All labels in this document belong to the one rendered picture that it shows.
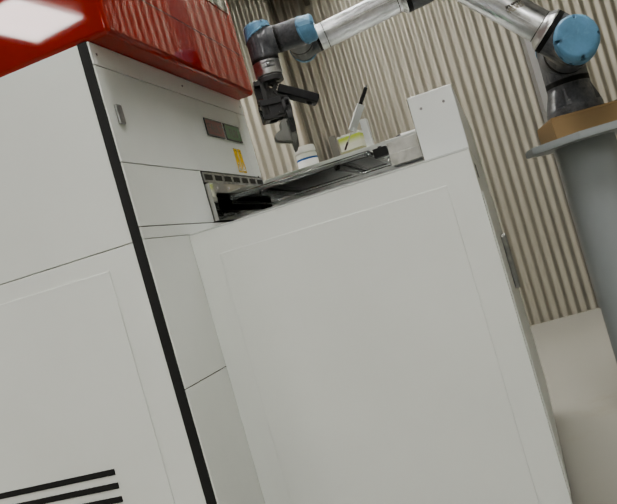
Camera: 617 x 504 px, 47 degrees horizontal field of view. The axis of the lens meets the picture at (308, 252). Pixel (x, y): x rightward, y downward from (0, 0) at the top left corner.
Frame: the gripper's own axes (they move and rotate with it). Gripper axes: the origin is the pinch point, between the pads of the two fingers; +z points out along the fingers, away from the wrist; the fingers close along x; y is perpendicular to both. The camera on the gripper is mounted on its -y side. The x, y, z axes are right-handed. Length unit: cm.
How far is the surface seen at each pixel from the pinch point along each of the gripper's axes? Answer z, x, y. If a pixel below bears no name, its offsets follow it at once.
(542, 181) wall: 24, -185, -157
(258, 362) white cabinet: 49, 37, 27
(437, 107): 8, 51, -22
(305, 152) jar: -3.5, -36.6, -7.7
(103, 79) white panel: -14, 50, 41
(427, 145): 15, 49, -18
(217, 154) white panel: -2.4, 5.1, 21.8
